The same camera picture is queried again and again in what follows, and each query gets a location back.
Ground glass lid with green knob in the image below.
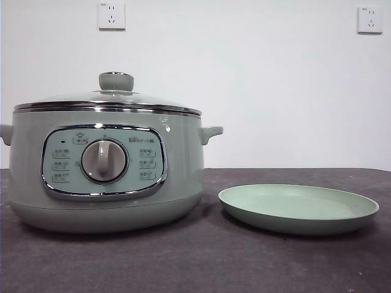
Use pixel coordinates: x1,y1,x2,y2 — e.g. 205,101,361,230
13,71,203,117

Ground pale green electric steamer pot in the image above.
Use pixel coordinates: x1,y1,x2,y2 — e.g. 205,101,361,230
0,107,224,234

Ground pale green round plate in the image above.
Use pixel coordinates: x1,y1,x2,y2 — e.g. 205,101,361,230
218,184,381,236

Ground white wall socket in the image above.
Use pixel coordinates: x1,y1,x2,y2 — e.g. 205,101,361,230
98,2,126,31
357,6,384,35

